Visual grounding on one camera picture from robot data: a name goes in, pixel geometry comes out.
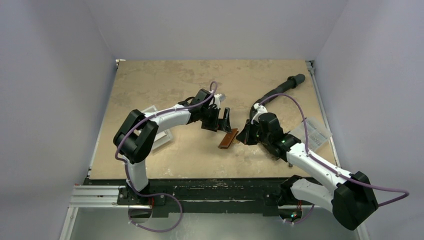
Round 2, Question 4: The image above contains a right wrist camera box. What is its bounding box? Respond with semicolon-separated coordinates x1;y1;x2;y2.
250;103;268;125

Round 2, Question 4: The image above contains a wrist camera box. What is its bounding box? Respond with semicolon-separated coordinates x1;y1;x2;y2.
250;103;268;125
214;93;226;102

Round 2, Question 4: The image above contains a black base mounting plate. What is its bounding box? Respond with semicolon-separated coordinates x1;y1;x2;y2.
83;177;309;218

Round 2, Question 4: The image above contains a clear plastic screw organizer box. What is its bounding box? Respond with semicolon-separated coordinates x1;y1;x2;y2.
289;117;333;152

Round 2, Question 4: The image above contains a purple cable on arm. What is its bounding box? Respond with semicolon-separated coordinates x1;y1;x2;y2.
251;93;410;226
114;81;219;233

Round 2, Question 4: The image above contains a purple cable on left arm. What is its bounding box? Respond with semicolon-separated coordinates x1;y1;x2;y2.
114;81;219;233

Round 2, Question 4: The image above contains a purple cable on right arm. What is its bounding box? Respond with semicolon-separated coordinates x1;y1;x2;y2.
251;93;410;226

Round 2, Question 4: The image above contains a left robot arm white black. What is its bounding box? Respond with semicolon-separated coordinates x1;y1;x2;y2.
113;89;232;205

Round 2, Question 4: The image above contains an aluminium rail at table edge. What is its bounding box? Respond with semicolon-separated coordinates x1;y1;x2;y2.
305;60;338;160

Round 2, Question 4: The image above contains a brown leather card holder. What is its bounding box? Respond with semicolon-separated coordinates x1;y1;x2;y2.
218;128;239;149

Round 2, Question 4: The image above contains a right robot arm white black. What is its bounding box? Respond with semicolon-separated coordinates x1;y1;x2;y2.
236;112;379;231

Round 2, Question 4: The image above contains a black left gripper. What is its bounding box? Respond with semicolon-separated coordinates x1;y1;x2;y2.
199;106;231;134

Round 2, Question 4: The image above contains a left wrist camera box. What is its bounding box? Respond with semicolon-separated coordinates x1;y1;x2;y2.
214;93;226;102

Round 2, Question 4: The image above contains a clear plastic bin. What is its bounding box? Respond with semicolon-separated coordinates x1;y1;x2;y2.
141;105;173;151

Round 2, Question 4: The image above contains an aluminium front frame rail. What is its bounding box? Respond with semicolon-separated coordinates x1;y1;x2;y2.
69;185;119;208

